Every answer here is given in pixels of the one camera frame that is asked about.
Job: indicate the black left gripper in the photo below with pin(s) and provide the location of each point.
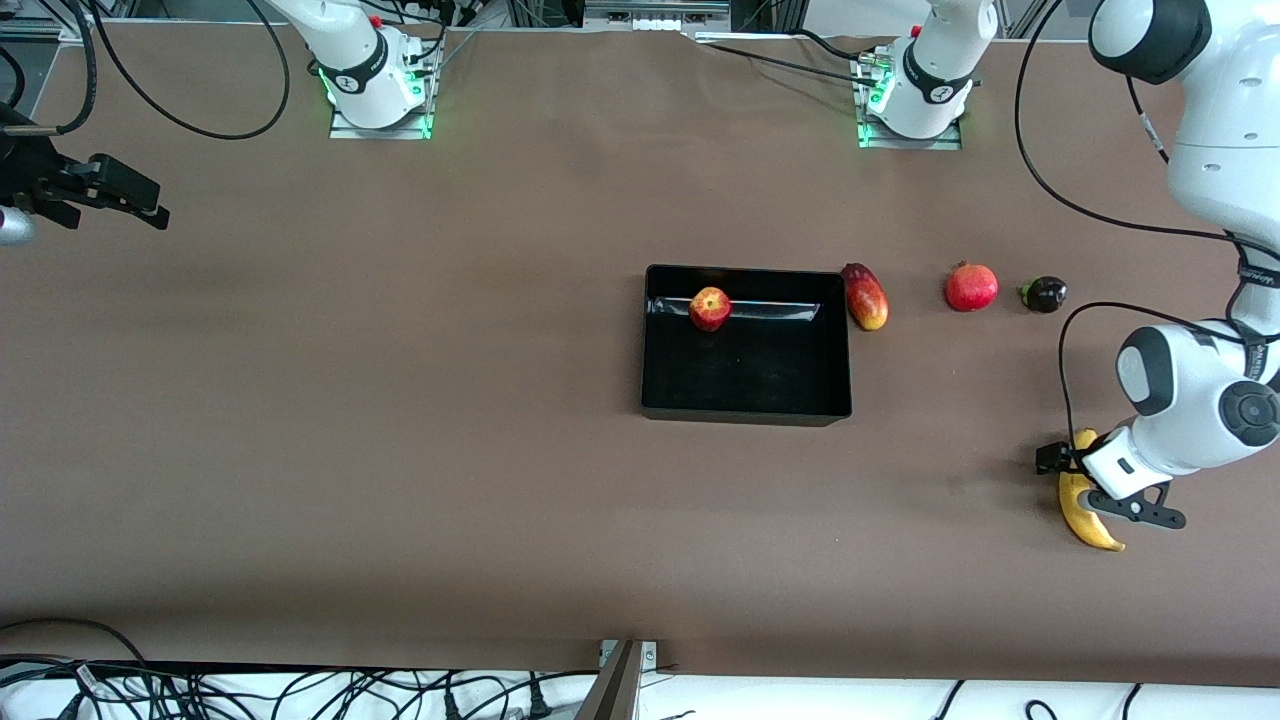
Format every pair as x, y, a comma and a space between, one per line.
1054, 457

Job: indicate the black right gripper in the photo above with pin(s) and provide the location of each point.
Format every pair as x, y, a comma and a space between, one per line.
30, 176

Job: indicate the yellow banana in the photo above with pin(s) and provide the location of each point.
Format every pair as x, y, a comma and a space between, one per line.
1085, 525

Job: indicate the black plastic box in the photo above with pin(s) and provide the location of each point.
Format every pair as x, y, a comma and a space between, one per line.
750, 380

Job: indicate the red apple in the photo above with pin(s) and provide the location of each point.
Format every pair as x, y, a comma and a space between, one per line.
710, 308

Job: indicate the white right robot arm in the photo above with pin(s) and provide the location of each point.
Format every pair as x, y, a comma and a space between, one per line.
360, 50

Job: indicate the dark purple eggplant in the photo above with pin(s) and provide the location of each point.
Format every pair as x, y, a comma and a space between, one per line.
1046, 295

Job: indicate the red pomegranate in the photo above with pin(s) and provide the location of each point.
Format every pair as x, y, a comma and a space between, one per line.
972, 288

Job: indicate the red yellow mango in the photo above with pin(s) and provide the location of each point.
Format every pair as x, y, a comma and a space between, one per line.
864, 298

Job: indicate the dark metal strut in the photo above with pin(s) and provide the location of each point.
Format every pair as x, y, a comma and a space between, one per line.
612, 690

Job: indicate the white power strip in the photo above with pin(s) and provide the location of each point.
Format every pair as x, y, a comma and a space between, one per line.
655, 22

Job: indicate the aluminium frame profile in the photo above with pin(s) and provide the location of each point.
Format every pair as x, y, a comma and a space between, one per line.
40, 28

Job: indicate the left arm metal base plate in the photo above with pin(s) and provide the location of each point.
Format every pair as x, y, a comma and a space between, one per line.
940, 143

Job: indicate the silver bracket plate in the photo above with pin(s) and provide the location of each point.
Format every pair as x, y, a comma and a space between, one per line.
648, 655

